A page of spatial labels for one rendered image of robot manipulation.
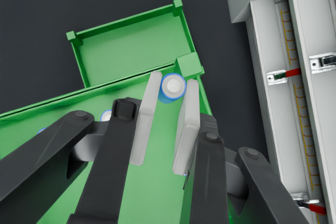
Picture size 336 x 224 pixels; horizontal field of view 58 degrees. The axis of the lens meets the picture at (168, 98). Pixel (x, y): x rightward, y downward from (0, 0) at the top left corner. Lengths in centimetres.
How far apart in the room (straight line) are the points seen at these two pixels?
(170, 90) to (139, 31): 66
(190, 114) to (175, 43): 70
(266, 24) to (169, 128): 44
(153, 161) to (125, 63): 52
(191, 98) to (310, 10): 40
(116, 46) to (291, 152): 51
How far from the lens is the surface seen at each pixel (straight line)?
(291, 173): 72
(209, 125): 16
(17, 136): 38
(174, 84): 20
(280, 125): 71
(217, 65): 86
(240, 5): 80
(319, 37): 54
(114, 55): 85
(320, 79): 53
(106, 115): 28
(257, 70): 85
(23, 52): 92
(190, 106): 16
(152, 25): 86
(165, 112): 35
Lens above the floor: 83
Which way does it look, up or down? 86 degrees down
